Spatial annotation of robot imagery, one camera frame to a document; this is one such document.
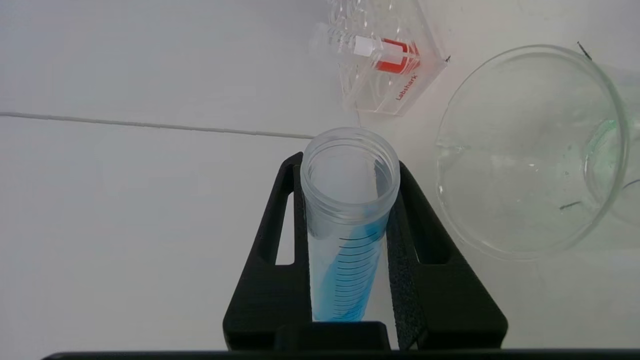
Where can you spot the clear glass beaker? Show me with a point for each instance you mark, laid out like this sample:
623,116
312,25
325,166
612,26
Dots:
530,160

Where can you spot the test tube with blue pigment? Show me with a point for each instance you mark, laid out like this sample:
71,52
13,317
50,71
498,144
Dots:
345,240

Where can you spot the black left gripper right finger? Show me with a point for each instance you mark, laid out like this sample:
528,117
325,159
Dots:
440,300

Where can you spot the white-labelled test tube red pigment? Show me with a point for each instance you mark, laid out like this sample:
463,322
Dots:
395,55

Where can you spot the clear acrylic test tube rack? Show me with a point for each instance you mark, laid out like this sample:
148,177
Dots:
390,85

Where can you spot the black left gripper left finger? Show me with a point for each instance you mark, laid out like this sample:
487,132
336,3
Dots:
270,290

